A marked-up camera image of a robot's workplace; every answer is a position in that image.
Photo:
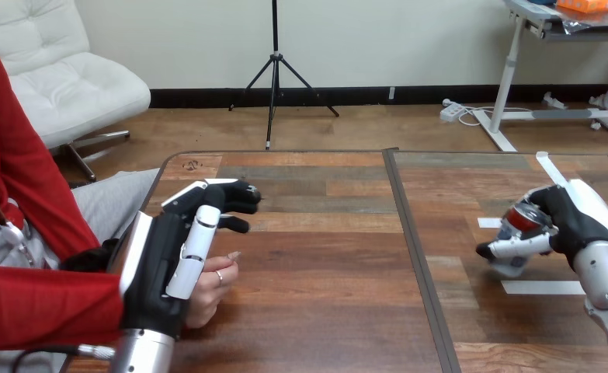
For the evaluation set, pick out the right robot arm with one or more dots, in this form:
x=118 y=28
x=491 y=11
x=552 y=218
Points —
x=603 y=278

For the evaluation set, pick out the person's forearm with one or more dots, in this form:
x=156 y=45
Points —
x=46 y=309

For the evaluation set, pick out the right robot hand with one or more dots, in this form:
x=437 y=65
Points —
x=573 y=221

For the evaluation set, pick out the white cushioned chair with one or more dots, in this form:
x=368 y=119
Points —
x=72 y=87

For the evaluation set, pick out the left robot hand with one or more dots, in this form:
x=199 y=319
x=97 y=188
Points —
x=152 y=267

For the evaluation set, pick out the person's body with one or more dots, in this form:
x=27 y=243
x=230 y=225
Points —
x=20 y=175

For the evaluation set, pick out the red and white drink can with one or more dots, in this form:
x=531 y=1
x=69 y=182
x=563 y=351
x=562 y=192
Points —
x=520 y=220

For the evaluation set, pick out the orange thing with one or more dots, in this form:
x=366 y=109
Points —
x=586 y=5

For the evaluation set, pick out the white power strip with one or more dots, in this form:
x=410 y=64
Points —
x=452 y=111

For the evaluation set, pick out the person's hand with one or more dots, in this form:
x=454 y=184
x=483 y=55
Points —
x=208 y=288

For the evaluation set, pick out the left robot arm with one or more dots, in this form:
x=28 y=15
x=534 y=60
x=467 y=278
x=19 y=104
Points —
x=141 y=352

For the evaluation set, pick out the foil sheet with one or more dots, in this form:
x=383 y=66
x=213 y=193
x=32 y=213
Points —
x=591 y=23

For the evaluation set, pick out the black tripod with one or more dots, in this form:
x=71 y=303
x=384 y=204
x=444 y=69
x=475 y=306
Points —
x=275 y=72

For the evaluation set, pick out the white desk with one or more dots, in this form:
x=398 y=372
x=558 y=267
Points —
x=507 y=77

